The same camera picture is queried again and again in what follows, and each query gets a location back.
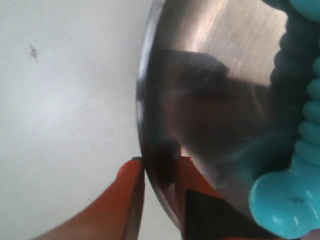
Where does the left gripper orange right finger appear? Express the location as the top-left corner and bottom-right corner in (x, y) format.
(175, 157), (277, 240)

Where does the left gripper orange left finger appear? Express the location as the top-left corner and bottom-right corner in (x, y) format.
(37, 157), (145, 240)

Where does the round stainless steel plate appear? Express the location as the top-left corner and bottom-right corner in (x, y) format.
(135, 0), (313, 232)

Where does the teal toy bone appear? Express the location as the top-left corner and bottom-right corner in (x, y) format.
(248, 0), (320, 240)

